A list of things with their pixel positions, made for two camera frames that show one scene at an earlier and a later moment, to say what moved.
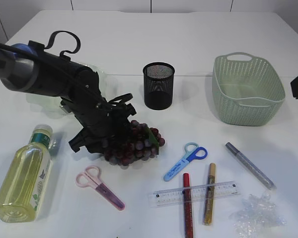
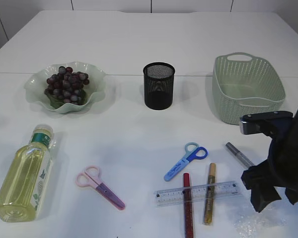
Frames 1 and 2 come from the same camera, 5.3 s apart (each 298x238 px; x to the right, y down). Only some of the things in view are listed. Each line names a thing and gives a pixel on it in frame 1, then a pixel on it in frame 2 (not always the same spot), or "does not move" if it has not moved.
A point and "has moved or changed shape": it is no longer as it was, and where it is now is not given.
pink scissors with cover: (91, 177) does not move
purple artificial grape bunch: (144, 143) has moved or changed shape
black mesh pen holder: (158, 85) does not move
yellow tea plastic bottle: (23, 189) does not move
